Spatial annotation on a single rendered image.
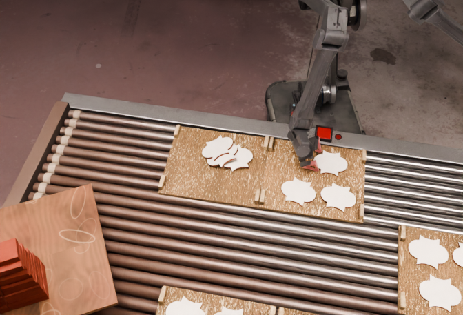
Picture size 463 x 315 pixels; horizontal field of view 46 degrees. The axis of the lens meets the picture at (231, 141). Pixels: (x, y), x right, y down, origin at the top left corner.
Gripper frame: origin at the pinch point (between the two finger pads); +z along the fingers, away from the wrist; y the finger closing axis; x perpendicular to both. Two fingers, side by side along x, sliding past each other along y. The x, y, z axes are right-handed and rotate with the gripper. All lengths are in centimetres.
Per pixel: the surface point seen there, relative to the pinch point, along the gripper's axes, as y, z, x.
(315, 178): -8.6, 0.9, 0.3
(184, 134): 3, -34, 47
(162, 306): -73, -27, 37
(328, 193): -15.1, 3.4, -4.8
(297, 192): -17.3, -3.7, 4.7
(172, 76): 119, 14, 142
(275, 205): -24.5, -7.5, 11.4
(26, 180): -34, -69, 92
